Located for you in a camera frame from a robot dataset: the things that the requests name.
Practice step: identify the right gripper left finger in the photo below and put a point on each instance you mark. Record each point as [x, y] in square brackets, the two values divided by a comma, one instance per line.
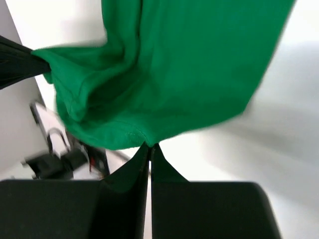
[125, 196]

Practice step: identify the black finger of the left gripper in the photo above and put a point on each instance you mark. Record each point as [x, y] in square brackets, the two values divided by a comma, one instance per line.
[17, 63]

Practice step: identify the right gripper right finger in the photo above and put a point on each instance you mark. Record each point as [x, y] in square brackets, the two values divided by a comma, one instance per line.
[161, 169]

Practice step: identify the green t shirt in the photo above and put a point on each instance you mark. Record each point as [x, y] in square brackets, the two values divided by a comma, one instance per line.
[168, 66]

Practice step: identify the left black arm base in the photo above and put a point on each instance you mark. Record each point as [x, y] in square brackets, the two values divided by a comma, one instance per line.
[50, 165]

